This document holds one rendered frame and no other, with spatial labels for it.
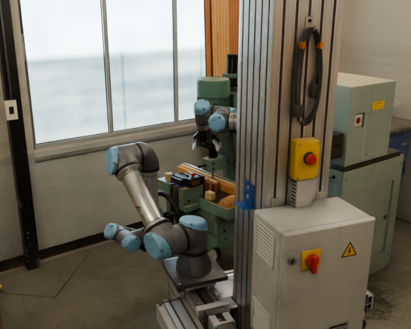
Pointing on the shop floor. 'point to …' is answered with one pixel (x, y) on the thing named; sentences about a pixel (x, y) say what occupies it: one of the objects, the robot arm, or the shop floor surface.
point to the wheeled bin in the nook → (402, 136)
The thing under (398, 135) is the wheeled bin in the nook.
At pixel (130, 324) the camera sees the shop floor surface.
